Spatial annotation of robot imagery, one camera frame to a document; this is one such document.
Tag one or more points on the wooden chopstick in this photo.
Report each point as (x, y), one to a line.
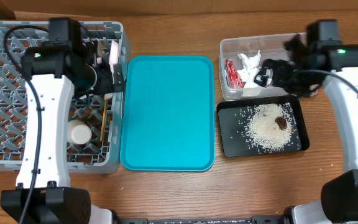
(102, 128)
(105, 108)

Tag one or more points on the black rectangular tray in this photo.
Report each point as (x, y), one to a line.
(228, 122)

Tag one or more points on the grey plastic dish rack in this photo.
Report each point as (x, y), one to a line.
(92, 157)

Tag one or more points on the clear plastic waste bin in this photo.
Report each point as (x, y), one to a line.
(270, 46)

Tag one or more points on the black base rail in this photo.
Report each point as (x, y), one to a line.
(256, 219)

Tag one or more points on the white paper cup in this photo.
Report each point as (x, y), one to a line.
(78, 132)

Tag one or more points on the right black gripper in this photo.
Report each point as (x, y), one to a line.
(278, 73)

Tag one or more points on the large white round plate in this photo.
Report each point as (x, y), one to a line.
(113, 55)

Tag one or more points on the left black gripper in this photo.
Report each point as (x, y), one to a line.
(106, 86)

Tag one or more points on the white napkin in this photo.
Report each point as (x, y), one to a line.
(250, 69)

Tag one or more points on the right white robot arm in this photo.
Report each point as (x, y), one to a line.
(324, 61)

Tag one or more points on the brown food chunk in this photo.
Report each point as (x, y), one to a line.
(281, 122)

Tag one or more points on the red snack wrapper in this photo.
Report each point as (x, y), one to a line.
(234, 79)

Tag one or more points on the teal plastic serving tray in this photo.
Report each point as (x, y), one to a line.
(169, 114)

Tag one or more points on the pile of white rice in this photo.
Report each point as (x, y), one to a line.
(259, 133)

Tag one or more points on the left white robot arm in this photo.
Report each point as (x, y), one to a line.
(43, 193)

